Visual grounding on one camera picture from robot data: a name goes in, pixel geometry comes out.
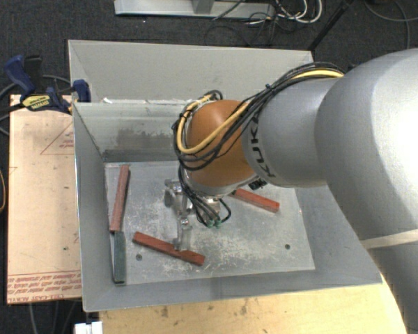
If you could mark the brown cardboard board red print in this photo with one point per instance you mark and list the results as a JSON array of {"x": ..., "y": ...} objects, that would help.
[{"x": 42, "y": 200}]

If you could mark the dark green flat block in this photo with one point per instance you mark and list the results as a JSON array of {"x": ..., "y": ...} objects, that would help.
[{"x": 119, "y": 256}]

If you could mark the grey metal bin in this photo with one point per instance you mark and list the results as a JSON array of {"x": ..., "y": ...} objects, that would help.
[{"x": 251, "y": 242}]

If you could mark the red-brown flat block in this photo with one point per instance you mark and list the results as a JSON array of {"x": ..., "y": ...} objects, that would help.
[
  {"x": 120, "y": 200},
  {"x": 259, "y": 200},
  {"x": 160, "y": 246}
]

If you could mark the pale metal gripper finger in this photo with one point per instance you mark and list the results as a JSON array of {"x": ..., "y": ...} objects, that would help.
[
  {"x": 177, "y": 239},
  {"x": 186, "y": 235}
]

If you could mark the black cylinder on white bracket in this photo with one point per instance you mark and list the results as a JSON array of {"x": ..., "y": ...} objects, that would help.
[{"x": 257, "y": 184}]

